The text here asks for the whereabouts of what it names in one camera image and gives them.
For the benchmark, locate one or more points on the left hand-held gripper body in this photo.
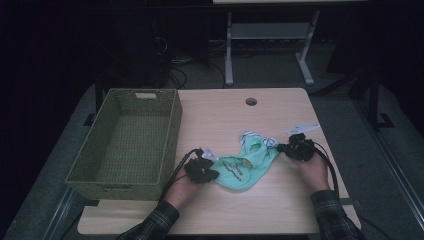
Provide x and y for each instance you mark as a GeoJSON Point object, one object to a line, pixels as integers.
{"type": "Point", "coordinates": [196, 170]}

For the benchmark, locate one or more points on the person's right hand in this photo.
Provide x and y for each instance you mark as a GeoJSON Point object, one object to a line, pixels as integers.
{"type": "Point", "coordinates": [315, 175]}

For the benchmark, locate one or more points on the person's left hand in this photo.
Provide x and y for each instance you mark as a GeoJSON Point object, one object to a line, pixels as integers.
{"type": "Point", "coordinates": [181, 193]}

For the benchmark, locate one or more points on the green woven basket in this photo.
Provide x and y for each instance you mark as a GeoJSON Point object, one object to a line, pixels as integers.
{"type": "Point", "coordinates": [133, 140]}

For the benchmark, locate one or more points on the mint green small shirt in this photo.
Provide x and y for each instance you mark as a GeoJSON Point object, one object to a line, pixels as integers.
{"type": "Point", "coordinates": [248, 170]}

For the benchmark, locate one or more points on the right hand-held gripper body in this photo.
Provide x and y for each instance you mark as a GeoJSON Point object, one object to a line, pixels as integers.
{"type": "Point", "coordinates": [301, 148]}

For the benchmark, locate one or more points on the white metal table frame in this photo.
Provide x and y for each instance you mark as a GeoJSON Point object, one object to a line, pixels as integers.
{"type": "Point", "coordinates": [266, 30]}

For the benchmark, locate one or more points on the black metal stand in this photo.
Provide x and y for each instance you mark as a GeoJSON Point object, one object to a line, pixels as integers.
{"type": "Point", "coordinates": [375, 100]}

